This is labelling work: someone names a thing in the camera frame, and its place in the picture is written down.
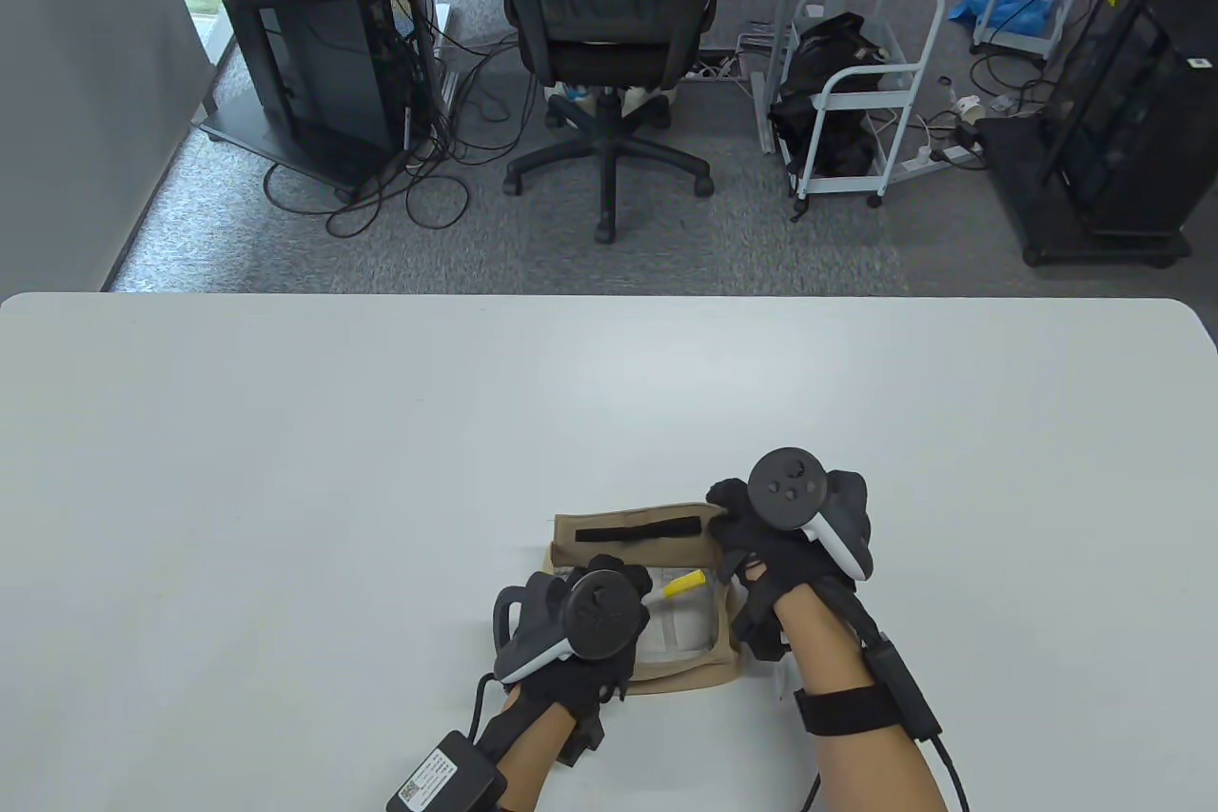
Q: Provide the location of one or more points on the person's right hand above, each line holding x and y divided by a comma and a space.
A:
771, 564

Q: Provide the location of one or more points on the person's left hand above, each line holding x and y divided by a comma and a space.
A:
595, 683

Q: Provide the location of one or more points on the yellow capped twist pen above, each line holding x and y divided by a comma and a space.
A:
685, 584

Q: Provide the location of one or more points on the beige fabric pen pouch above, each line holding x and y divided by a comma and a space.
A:
628, 531

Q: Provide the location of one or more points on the person's right forearm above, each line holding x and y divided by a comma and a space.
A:
828, 650

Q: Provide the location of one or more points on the person's left forearm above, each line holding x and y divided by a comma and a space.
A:
533, 755

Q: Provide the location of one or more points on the dark grey left hand controller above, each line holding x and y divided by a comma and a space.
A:
599, 617

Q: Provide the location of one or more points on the dark grey hand controller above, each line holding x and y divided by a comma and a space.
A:
785, 488
599, 617

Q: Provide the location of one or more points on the dark grey right hand controller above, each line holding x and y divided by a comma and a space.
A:
785, 488

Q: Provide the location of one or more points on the black labelled sensor box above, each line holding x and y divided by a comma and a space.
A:
442, 774
904, 688

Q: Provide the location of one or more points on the white power strip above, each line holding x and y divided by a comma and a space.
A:
918, 163
714, 71

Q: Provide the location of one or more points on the black wheeled platform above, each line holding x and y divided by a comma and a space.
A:
1037, 203

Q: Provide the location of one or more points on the white metal trolley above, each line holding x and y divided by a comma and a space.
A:
909, 79

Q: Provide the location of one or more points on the black backpack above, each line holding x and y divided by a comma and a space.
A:
833, 60

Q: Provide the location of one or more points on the black equipment case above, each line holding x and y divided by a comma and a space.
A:
1142, 89

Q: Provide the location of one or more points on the blue plastic bag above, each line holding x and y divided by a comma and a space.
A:
1004, 3

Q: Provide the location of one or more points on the black computer tower cart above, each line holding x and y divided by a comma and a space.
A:
324, 60

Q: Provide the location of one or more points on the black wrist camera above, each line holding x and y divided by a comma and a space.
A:
585, 741

